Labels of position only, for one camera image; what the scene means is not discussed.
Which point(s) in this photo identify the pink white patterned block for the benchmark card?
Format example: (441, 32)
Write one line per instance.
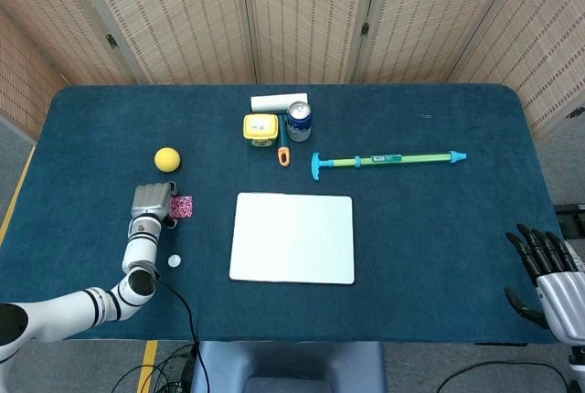
(183, 207)

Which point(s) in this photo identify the yellow lidded green container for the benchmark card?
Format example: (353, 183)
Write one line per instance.
(260, 127)

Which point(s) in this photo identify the dark blue tablecloth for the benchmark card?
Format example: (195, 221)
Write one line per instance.
(411, 251)

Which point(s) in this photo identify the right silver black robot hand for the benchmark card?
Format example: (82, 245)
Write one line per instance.
(564, 306)

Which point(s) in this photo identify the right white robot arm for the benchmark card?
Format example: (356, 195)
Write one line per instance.
(577, 368)

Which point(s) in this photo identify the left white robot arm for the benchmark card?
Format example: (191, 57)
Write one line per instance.
(141, 247)

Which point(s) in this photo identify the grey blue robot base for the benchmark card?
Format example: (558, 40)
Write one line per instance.
(288, 365)

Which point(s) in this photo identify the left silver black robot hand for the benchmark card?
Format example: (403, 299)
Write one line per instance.
(151, 198)

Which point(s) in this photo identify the white board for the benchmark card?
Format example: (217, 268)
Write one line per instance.
(292, 237)

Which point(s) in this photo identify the woven folding screen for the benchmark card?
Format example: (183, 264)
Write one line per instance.
(183, 13)

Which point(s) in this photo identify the blue white drink can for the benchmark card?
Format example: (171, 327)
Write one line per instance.
(299, 125)

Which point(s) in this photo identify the white paper roll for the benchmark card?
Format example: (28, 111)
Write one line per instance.
(272, 102)

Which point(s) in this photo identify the yellow foam ball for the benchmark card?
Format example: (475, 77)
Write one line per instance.
(167, 159)

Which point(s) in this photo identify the green blue toy water pump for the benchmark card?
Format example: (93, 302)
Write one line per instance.
(388, 160)

